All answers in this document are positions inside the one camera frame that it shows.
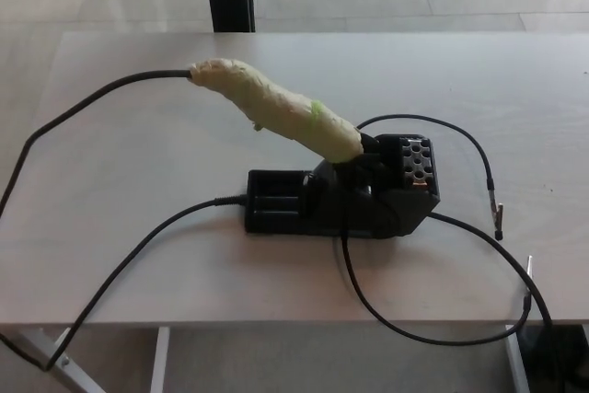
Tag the white table leg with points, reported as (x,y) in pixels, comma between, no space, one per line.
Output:
(159,361)
(517,365)

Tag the white diagonal table brace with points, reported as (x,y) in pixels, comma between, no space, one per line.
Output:
(69,374)

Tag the black box under table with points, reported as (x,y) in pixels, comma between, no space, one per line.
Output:
(561,361)

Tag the black soldering iron base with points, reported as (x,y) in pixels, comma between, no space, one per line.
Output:
(285,204)

